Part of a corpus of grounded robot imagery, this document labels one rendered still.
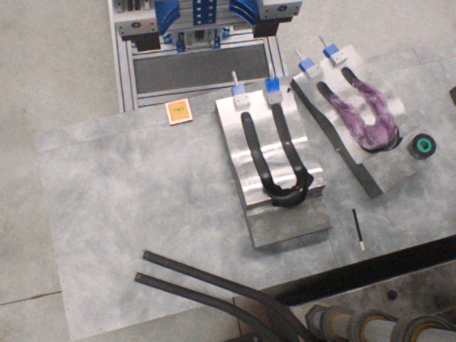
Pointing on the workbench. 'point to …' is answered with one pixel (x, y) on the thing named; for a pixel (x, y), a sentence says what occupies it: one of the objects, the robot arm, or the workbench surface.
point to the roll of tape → (421, 147)
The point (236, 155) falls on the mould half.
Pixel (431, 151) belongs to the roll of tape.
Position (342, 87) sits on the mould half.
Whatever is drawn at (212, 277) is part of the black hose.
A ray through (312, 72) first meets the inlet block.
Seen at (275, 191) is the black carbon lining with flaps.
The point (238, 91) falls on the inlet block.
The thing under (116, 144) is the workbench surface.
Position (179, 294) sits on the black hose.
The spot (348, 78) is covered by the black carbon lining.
